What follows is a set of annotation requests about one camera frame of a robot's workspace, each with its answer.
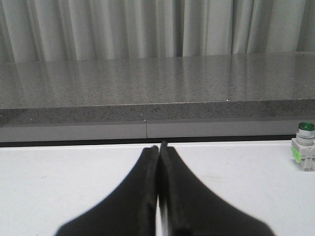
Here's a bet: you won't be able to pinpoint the grey granite counter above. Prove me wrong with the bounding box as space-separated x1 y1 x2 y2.
0 52 315 147

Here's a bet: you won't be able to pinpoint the grey pleated curtain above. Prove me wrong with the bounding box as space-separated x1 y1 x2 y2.
0 0 315 63

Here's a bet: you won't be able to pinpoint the green pushbutton switch, white body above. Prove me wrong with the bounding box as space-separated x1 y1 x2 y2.
291 122 315 171

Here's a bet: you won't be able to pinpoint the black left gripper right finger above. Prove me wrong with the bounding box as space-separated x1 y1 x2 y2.
158 141 274 236

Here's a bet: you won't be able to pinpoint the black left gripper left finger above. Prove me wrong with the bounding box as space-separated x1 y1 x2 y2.
56 146 159 236

